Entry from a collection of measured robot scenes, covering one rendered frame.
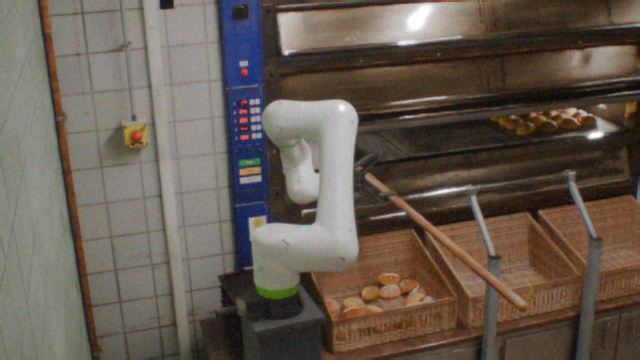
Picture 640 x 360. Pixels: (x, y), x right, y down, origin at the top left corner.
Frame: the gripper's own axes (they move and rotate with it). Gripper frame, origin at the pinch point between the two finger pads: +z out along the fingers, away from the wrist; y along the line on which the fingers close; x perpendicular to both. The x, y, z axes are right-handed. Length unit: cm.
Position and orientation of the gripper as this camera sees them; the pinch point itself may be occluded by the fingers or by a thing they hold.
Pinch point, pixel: (393, 176)
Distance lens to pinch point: 280.9
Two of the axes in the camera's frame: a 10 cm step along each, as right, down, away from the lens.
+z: 9.5, -1.3, 2.8
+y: 0.3, 9.4, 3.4
